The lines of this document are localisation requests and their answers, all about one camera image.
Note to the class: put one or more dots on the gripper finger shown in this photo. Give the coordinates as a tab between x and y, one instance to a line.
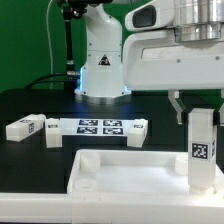
221	109

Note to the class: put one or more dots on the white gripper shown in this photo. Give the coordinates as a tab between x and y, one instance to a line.
175	45

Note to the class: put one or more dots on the white desk top panel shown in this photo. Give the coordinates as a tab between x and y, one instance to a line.
139	177

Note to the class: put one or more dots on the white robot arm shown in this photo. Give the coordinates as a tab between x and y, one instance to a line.
102	77

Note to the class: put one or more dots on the white tag sheet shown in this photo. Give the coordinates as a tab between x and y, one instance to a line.
95	127

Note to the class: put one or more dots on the white front fence bar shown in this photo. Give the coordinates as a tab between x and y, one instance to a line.
110	209

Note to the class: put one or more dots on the black camera pole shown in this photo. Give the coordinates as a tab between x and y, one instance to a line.
72	75

